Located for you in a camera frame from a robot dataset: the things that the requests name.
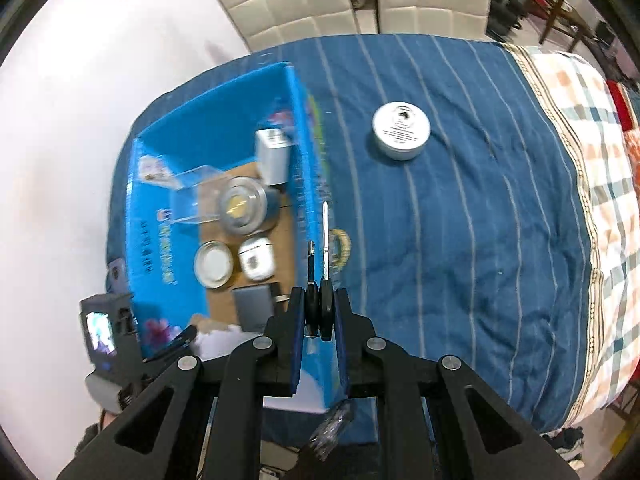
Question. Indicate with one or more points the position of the small round tin white lid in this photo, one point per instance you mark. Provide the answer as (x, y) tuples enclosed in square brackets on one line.
[(214, 264)]

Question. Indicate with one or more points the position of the grey rectangular power bank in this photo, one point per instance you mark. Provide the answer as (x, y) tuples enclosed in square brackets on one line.
[(252, 307)]

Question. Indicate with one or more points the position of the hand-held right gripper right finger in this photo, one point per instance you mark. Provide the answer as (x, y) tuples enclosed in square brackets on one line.
[(341, 342)]

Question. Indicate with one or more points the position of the dark key black head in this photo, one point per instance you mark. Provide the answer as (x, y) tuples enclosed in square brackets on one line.
[(312, 305)]

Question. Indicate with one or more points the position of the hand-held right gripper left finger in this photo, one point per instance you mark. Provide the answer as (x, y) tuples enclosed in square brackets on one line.
[(299, 342)]

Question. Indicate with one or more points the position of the plaid bedsheet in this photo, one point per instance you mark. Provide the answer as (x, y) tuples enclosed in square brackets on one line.
[(607, 200)]

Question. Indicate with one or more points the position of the blue striped printed blanket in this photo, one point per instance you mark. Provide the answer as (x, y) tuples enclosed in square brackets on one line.
[(450, 240)]

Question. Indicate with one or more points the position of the dark shoes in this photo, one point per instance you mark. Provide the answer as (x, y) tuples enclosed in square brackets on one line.
[(570, 442)]

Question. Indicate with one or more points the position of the white earbuds case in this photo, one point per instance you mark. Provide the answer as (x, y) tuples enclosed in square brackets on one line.
[(256, 259)]

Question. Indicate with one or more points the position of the silver key black head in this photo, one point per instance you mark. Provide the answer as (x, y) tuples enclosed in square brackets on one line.
[(326, 240)]

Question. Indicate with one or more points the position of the blue cardboard box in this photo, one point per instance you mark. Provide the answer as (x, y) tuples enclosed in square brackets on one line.
[(165, 255)]

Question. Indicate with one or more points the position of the silver rectangular tin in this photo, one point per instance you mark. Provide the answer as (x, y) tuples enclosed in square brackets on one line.
[(272, 157)]

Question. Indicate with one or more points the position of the round tin clear lid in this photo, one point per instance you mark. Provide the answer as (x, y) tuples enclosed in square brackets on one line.
[(245, 205)]

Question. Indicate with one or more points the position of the red cloth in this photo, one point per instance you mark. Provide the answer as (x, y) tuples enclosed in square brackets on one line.
[(625, 102)]

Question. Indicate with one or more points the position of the person's left forearm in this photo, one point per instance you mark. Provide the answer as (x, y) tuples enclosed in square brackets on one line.
[(90, 437)]

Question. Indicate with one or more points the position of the red wooden chair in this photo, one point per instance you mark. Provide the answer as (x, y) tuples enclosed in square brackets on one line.
[(557, 7)]

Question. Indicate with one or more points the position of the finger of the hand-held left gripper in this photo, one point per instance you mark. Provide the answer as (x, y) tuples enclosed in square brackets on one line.
[(172, 341)]

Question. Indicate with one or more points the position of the clear acrylic box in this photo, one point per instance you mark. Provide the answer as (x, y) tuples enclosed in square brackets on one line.
[(192, 200)]

